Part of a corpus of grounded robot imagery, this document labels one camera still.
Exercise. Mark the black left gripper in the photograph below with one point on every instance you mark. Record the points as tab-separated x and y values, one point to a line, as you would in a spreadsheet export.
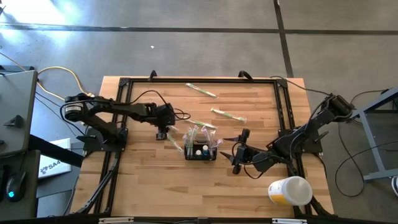
164	115

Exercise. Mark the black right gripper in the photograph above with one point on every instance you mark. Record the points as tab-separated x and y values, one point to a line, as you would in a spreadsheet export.
245	154

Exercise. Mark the green toothbrush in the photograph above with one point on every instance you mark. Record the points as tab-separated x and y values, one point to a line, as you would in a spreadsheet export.
186	138
228	114
174	142
203	124
196	130
174	127
202	90
191	133

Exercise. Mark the white blue toothbrush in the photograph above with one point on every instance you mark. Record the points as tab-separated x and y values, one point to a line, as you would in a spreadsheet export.
218	142

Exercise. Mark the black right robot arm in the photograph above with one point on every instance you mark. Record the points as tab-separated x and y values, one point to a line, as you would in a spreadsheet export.
298	137

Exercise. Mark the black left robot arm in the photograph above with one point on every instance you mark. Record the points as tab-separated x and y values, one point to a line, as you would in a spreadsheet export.
124	109

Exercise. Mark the white yellow wipes canister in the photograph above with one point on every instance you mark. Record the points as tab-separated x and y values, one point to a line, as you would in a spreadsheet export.
292	190

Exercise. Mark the black bar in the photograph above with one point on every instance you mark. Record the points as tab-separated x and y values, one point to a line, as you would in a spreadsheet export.
56	151

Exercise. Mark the white printed sign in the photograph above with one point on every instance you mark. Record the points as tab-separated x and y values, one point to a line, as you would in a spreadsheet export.
56	166

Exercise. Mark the black desk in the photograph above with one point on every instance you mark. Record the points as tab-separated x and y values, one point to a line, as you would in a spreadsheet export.
31	186

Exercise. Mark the grey desk top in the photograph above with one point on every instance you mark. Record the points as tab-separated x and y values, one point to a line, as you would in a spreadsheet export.
18	99

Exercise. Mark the black computer mouse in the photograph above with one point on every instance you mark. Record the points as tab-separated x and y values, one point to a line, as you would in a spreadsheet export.
16	186

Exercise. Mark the black aluminium table frame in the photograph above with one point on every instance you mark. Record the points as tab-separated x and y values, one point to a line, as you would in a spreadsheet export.
202	80

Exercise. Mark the silver metal bracket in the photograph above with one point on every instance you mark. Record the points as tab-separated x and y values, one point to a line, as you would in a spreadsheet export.
115	220
287	221

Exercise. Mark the grey metal table frame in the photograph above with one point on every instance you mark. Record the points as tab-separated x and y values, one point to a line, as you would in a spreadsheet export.
371	143

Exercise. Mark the black bracket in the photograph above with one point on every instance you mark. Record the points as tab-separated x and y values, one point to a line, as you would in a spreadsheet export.
15	122

